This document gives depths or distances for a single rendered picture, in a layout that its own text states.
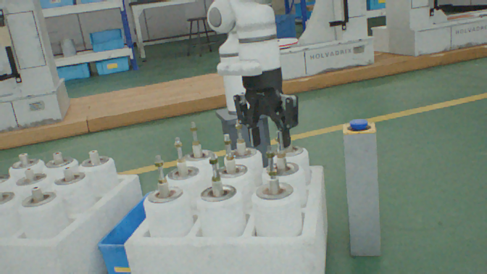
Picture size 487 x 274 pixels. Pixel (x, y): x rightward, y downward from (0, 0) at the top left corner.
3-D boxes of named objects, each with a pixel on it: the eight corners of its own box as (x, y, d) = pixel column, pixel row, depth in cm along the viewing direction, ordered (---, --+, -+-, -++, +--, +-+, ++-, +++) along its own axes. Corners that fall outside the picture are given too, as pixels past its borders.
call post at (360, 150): (350, 241, 115) (343, 125, 106) (378, 241, 114) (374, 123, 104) (351, 256, 109) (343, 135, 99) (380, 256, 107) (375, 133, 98)
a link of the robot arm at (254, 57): (215, 76, 80) (209, 41, 78) (254, 64, 88) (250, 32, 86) (255, 77, 74) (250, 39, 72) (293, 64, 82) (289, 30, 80)
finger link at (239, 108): (244, 91, 89) (254, 119, 89) (238, 93, 90) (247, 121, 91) (235, 94, 87) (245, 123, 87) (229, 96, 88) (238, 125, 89)
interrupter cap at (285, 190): (254, 188, 94) (254, 185, 93) (289, 183, 94) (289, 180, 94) (258, 204, 86) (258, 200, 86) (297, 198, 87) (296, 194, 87)
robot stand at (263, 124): (227, 196, 151) (214, 110, 142) (268, 186, 155) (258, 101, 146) (239, 214, 138) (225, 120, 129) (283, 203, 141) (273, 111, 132)
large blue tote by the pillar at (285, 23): (252, 48, 568) (248, 19, 557) (281, 43, 581) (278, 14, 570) (268, 51, 523) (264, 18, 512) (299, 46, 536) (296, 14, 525)
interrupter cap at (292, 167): (306, 170, 99) (306, 167, 99) (277, 180, 96) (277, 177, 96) (287, 162, 106) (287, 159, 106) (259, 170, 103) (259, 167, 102)
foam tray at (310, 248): (195, 227, 134) (185, 170, 128) (327, 225, 125) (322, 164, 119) (140, 315, 98) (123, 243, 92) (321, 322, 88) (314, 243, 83)
